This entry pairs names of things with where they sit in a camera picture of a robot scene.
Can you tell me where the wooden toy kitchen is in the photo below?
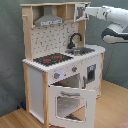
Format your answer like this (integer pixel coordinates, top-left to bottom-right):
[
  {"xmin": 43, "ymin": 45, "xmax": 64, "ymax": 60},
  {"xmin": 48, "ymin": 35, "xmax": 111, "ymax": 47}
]
[{"xmin": 22, "ymin": 2, "xmax": 105, "ymax": 128}]

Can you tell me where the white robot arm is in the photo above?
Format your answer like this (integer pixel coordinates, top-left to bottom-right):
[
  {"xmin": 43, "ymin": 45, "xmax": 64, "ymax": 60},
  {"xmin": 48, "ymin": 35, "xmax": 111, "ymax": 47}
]
[{"xmin": 85, "ymin": 6, "xmax": 128, "ymax": 44}]

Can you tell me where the metal toy sink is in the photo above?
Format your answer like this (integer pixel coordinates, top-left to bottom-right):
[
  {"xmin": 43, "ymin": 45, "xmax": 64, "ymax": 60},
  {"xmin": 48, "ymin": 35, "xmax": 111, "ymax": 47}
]
[{"xmin": 66, "ymin": 47, "xmax": 94, "ymax": 56}]

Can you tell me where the right red stove knob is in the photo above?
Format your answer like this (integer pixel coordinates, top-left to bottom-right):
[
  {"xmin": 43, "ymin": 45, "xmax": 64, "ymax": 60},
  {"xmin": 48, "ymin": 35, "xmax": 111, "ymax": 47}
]
[{"xmin": 72, "ymin": 66, "xmax": 77, "ymax": 72}]

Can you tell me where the grey range hood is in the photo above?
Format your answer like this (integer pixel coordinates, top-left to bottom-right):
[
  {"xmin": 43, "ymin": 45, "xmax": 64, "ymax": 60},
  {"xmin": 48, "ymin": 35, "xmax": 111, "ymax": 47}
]
[{"xmin": 34, "ymin": 6, "xmax": 64, "ymax": 27}]

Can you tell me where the black toy stovetop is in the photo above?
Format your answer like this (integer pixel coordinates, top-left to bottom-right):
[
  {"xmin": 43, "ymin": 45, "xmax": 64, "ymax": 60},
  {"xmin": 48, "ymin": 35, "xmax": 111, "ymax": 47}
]
[{"xmin": 34, "ymin": 53, "xmax": 71, "ymax": 66}]

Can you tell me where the white cabinet door with dispenser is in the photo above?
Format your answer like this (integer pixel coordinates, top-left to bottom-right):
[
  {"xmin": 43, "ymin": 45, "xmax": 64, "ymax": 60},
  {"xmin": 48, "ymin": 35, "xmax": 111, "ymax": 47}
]
[{"xmin": 82, "ymin": 55, "xmax": 102, "ymax": 94}]

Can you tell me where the black toy faucet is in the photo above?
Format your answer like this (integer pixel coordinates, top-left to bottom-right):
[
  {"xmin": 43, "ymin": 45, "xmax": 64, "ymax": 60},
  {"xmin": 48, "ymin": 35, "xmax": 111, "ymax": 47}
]
[{"xmin": 67, "ymin": 33, "xmax": 82, "ymax": 49}]

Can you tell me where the white oven door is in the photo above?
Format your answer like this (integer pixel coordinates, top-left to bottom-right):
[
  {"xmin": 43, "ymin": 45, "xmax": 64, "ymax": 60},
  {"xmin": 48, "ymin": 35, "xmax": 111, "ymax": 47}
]
[{"xmin": 49, "ymin": 85, "xmax": 96, "ymax": 128}]

